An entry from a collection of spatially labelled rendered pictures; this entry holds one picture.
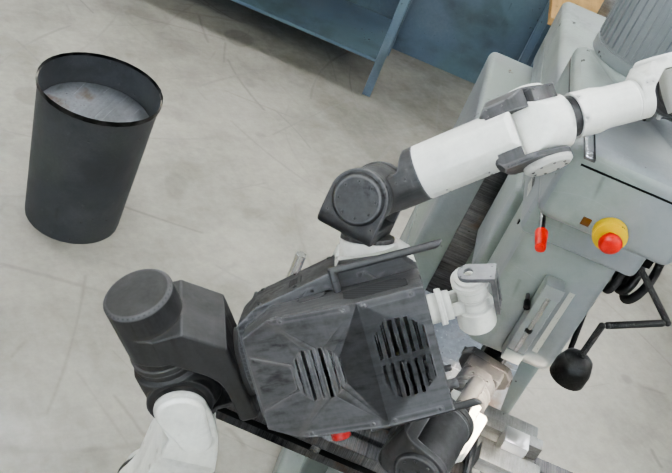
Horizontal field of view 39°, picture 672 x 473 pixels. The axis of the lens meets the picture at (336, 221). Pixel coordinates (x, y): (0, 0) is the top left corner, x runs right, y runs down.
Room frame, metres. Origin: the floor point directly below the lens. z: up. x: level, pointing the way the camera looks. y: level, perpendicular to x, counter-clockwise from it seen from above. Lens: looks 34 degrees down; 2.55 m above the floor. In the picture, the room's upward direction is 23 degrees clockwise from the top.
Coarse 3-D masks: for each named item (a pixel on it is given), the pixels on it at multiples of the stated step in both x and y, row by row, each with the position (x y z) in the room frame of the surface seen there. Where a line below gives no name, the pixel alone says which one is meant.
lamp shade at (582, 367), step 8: (568, 352) 1.45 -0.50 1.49; (576, 352) 1.45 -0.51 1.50; (560, 360) 1.44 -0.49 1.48; (568, 360) 1.43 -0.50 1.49; (576, 360) 1.43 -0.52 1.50; (584, 360) 1.44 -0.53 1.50; (552, 368) 1.44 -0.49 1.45; (560, 368) 1.43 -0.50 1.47; (568, 368) 1.42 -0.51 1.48; (576, 368) 1.42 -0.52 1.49; (584, 368) 1.43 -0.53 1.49; (552, 376) 1.43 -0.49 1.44; (560, 376) 1.42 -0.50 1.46; (568, 376) 1.42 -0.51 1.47; (576, 376) 1.42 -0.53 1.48; (584, 376) 1.42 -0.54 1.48; (560, 384) 1.42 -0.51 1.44; (568, 384) 1.41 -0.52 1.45; (576, 384) 1.42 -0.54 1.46; (584, 384) 1.43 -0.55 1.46
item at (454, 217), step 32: (512, 64) 2.50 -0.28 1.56; (480, 96) 2.24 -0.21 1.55; (448, 192) 2.05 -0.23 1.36; (480, 192) 2.05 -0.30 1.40; (416, 224) 2.24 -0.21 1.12; (448, 224) 2.05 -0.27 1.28; (480, 224) 2.05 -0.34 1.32; (416, 256) 2.05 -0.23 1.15; (448, 256) 2.05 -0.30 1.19; (448, 288) 2.05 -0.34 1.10; (512, 384) 2.05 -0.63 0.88
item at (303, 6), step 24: (240, 0) 5.11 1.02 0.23; (264, 0) 5.24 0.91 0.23; (288, 0) 5.38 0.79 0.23; (312, 0) 5.53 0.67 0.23; (336, 0) 5.68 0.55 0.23; (408, 0) 5.08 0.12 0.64; (552, 0) 5.33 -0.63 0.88; (576, 0) 5.51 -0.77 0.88; (600, 0) 5.69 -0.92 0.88; (288, 24) 5.10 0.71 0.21; (312, 24) 5.20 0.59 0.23; (336, 24) 5.33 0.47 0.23; (360, 24) 5.48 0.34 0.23; (384, 24) 5.63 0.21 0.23; (360, 48) 5.15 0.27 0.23; (384, 48) 5.08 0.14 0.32; (528, 48) 5.73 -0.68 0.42
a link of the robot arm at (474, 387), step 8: (472, 376) 1.52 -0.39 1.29; (464, 384) 1.51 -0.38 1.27; (472, 384) 1.49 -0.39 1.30; (480, 384) 1.50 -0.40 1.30; (456, 392) 1.49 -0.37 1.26; (464, 392) 1.46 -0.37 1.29; (472, 392) 1.46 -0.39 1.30; (480, 392) 1.49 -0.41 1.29; (456, 400) 1.44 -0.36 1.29; (488, 400) 1.52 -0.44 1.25; (472, 408) 1.46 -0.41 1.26; (480, 408) 1.47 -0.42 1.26; (472, 416) 1.44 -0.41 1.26
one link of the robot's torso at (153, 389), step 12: (180, 372) 1.07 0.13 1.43; (192, 372) 1.08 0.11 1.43; (144, 384) 1.06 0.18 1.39; (156, 384) 1.06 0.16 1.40; (168, 384) 1.06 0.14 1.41; (180, 384) 1.07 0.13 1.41; (192, 384) 1.08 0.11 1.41; (204, 384) 1.09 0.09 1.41; (216, 384) 1.12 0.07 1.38; (156, 396) 1.06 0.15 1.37; (204, 396) 1.08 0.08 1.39; (216, 396) 1.12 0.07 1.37
